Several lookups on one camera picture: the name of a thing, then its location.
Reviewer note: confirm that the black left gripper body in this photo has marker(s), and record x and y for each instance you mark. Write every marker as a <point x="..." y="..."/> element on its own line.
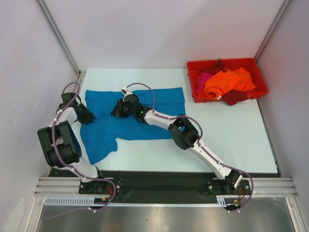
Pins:
<point x="84" y="118"/>

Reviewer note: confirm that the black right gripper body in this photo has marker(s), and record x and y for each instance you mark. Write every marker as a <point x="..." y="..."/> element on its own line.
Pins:
<point x="121" y="108"/>

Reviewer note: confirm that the blue polo t-shirt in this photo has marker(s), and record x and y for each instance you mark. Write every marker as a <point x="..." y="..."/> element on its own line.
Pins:
<point x="99" y="137"/>

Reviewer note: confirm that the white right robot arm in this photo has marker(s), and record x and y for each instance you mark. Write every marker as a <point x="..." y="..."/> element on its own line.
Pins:
<point x="183" y="133"/>

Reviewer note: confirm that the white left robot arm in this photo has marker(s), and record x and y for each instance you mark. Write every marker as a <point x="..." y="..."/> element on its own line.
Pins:
<point x="61" y="148"/>

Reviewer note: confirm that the pink t-shirt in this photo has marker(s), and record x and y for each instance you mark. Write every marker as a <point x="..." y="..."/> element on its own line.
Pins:
<point x="202" y="78"/>

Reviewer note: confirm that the orange t-shirt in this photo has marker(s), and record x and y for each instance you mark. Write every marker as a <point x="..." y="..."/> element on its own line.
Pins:
<point x="224" y="82"/>

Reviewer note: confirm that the dark red t-shirt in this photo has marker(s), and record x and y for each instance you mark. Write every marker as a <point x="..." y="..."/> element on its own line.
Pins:
<point x="233" y="96"/>

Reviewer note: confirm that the red plastic bin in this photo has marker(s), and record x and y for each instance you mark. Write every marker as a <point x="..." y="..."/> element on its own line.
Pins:
<point x="194" y="68"/>

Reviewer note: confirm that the aluminium side rail left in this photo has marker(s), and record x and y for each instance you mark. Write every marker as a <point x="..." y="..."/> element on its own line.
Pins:
<point x="59" y="182"/>

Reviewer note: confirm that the white slotted cable duct left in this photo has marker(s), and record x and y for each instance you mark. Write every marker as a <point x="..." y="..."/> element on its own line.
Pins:
<point x="76" y="201"/>

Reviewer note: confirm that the white slotted cable duct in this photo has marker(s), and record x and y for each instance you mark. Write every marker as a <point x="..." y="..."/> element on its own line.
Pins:
<point x="233" y="199"/>
<point x="76" y="201"/>

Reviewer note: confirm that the aluminium frame post left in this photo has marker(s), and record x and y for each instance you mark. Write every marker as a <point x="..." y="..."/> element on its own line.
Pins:
<point x="57" y="34"/>

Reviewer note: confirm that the aluminium frame post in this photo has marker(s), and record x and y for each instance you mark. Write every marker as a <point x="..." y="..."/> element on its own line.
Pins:
<point x="57" y="34"/>
<point x="272" y="28"/>

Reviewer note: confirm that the white slotted cable duct right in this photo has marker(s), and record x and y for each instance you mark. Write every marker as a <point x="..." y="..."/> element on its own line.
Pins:
<point x="233" y="199"/>

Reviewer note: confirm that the aluminium frame post right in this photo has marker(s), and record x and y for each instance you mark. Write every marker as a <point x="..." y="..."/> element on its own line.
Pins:
<point x="272" y="28"/>

